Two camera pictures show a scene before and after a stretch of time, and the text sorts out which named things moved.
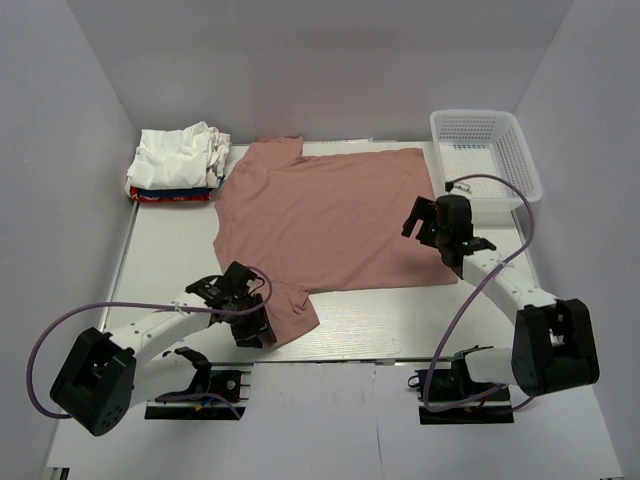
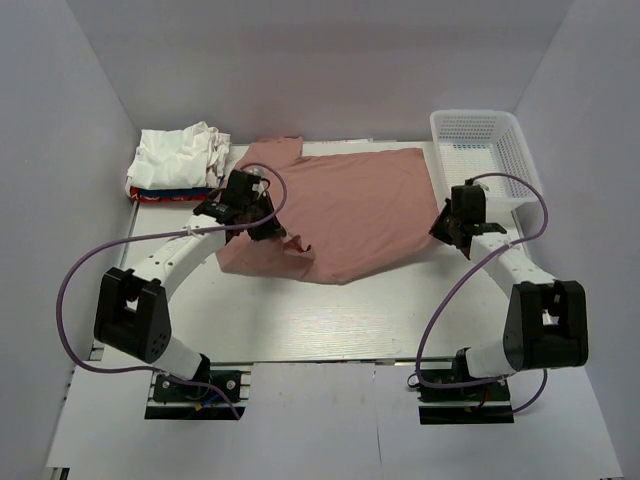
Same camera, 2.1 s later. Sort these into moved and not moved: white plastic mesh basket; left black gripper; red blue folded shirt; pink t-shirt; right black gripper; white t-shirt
Moved: pink t-shirt; left black gripper; right black gripper
Not moved: white t-shirt; red blue folded shirt; white plastic mesh basket
